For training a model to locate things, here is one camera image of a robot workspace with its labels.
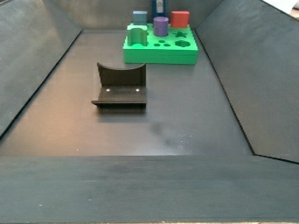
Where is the black curved holder stand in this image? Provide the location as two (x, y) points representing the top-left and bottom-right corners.
(91, 63), (147, 107)

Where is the blue oval peg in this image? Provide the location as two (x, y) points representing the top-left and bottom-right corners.
(152, 0), (167, 18)

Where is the grey-blue square peg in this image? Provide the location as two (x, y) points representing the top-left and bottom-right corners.
(134, 10), (147, 25)

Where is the green shape sorter board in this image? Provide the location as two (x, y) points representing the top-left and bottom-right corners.
(123, 24), (199, 65)

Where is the purple cylinder peg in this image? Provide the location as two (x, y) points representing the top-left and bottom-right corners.
(154, 17), (168, 37)

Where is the red cylinder peg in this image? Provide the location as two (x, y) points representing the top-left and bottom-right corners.
(171, 11), (190, 28)

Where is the green arch peg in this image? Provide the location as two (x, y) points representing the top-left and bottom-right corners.
(127, 24), (147, 46)

